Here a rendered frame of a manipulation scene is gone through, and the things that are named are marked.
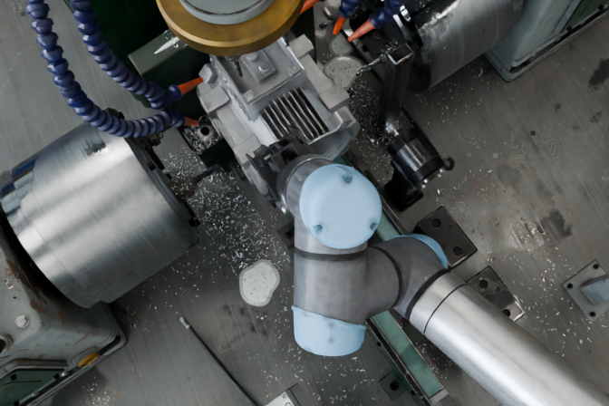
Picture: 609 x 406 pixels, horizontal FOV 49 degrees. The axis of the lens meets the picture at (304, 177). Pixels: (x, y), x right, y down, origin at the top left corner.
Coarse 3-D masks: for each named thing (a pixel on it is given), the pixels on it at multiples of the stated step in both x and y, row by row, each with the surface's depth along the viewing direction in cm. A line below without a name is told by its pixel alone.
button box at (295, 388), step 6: (294, 384) 92; (288, 390) 90; (294, 390) 91; (300, 390) 92; (276, 396) 89; (282, 396) 89; (288, 396) 89; (294, 396) 90; (300, 396) 91; (306, 396) 93; (270, 402) 89; (276, 402) 89; (282, 402) 89; (288, 402) 88; (294, 402) 89; (300, 402) 90; (306, 402) 91
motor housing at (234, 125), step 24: (312, 72) 103; (312, 96) 100; (216, 120) 105; (240, 120) 101; (264, 120) 97; (288, 120) 98; (312, 120) 98; (264, 144) 99; (312, 144) 112; (336, 144) 110; (264, 192) 105
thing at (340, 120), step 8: (208, 64) 102; (200, 72) 102; (208, 72) 101; (216, 72) 102; (208, 80) 102; (336, 112) 98; (344, 112) 99; (328, 120) 99; (336, 120) 98; (344, 120) 98; (336, 128) 98; (344, 128) 100; (344, 152) 112
